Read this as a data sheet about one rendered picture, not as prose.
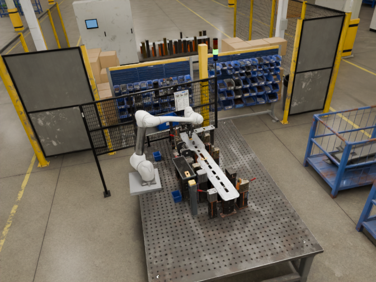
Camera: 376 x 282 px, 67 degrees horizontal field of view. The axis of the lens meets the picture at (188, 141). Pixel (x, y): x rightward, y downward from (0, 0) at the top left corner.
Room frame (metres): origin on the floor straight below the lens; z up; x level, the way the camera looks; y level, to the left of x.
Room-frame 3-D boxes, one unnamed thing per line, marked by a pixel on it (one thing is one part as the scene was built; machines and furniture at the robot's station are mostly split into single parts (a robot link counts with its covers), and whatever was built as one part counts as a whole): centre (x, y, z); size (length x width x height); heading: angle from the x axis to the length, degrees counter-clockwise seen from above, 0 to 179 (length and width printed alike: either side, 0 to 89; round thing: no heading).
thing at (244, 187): (2.19, -0.53, 0.88); 0.15 x 0.11 x 0.36; 108
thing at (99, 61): (7.18, 2.03, 0.52); 1.20 x 0.80 x 1.05; 7
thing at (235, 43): (6.30, -1.58, 0.67); 1.20 x 0.80 x 1.35; 102
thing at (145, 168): (2.68, 0.52, 0.91); 0.18 x 0.16 x 0.22; 39
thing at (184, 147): (2.72, 0.05, 0.94); 0.18 x 0.13 x 0.49; 18
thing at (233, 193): (2.68, -0.19, 1.00); 1.38 x 0.22 x 0.02; 18
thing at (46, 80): (4.29, 2.03, 1.00); 1.34 x 0.14 x 2.00; 100
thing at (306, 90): (5.09, -2.45, 1.00); 1.04 x 0.14 x 2.00; 100
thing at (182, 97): (3.69, 0.04, 1.30); 0.23 x 0.02 x 0.31; 108
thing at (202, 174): (2.33, -0.12, 0.90); 0.13 x 0.10 x 0.41; 108
